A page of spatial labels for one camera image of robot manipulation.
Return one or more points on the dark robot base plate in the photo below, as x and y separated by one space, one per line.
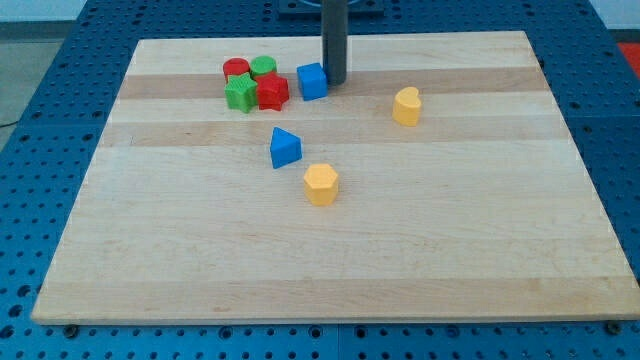
289 9

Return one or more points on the light wooden board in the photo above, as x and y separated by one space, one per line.
483 212

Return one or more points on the blue cube block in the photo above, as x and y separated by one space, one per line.
312 81

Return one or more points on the yellow hexagon block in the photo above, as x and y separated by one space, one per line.
321 184

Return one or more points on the green star block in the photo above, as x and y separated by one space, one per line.
240 92

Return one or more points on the yellow heart block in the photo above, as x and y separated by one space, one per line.
407 107

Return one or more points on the red star block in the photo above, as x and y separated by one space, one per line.
272 91

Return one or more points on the red cylinder block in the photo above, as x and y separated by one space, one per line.
234 67

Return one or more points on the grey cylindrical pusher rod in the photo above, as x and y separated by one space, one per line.
334 33

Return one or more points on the green cylinder block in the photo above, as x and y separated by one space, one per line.
262 65

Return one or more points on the blue triangle block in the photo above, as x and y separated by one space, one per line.
285 148

